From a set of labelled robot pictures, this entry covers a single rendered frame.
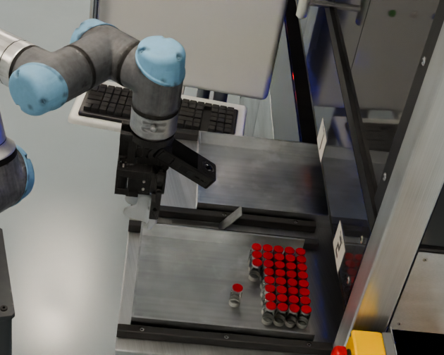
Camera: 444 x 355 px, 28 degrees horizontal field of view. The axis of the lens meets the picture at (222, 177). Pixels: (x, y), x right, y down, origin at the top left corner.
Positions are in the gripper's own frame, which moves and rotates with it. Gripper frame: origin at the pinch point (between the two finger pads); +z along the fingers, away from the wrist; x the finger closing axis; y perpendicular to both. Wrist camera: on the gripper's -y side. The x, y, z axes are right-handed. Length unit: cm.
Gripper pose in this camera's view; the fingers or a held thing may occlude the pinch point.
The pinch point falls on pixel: (153, 222)
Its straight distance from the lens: 154.6
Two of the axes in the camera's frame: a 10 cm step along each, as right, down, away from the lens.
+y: -9.9, -1.1, -1.0
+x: 0.1, 6.3, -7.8
